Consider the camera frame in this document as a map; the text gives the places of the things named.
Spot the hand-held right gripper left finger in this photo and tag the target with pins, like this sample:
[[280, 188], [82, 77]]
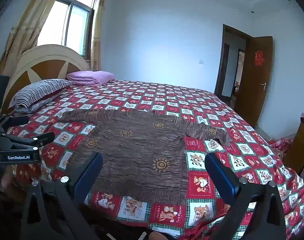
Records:
[[92, 172]]

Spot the red checked cloth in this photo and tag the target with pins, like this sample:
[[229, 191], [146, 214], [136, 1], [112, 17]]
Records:
[[280, 146]]

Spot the window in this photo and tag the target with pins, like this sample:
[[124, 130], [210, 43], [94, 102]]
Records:
[[74, 22]]

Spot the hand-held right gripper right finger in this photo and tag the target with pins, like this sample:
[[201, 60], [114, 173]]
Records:
[[218, 175]]

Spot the brown patterned sweater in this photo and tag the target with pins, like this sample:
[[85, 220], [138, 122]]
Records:
[[142, 155]]

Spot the red paper door decoration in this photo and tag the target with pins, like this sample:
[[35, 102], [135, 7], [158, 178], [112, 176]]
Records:
[[259, 57]]

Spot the yellow patterned curtain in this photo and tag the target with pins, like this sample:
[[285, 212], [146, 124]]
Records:
[[97, 35], [34, 20]]

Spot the wooden cabinet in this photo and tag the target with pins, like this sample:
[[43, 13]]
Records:
[[300, 145]]

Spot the brown wooden door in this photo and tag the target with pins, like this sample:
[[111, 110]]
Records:
[[251, 92]]

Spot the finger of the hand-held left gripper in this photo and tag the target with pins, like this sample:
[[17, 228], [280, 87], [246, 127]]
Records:
[[14, 122], [29, 140]]

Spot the folded pink blanket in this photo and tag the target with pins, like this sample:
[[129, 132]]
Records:
[[92, 76]]

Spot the striped pillow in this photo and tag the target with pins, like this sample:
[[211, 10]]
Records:
[[39, 90]]

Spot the red patterned bed sheet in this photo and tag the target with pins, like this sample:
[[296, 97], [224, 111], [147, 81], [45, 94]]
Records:
[[212, 120]]

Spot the brown door frame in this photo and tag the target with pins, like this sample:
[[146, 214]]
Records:
[[223, 55]]

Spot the cream and brown headboard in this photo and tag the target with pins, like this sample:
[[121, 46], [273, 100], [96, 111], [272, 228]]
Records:
[[44, 66]]

